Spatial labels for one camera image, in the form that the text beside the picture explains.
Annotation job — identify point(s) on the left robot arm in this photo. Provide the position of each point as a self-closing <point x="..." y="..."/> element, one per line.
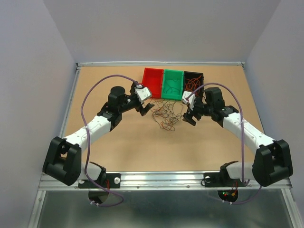
<point x="63" y="161"/>

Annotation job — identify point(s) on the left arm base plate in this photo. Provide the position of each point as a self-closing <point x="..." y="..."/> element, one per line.
<point x="106" y="180"/>

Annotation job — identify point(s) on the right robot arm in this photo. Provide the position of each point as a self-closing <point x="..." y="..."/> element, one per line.
<point x="264" y="159"/>

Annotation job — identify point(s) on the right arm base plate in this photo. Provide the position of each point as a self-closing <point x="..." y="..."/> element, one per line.
<point x="213" y="181"/>

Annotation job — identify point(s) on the green plastic bin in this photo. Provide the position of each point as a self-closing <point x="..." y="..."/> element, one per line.
<point x="172" y="85"/>

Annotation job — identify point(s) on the black plastic bin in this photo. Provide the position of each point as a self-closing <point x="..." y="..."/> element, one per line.
<point x="192" y="80"/>

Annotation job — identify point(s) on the aluminium front rail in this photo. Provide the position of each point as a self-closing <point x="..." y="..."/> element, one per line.
<point x="159" y="180"/>

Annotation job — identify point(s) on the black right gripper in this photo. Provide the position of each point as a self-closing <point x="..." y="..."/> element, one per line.
<point x="187" y="116"/>

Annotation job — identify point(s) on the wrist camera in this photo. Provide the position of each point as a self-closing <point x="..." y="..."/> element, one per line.
<point x="188" y="98"/>
<point x="143" y="93"/>

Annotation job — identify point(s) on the red plastic bin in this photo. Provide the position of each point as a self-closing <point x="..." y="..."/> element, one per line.
<point x="153" y="78"/>

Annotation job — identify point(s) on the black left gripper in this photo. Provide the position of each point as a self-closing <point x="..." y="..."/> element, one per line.
<point x="143" y="111"/>

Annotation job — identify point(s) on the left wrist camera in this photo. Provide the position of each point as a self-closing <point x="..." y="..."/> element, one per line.
<point x="143" y="93"/>

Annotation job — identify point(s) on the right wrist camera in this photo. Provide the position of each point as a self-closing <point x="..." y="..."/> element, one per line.
<point x="188" y="98"/>

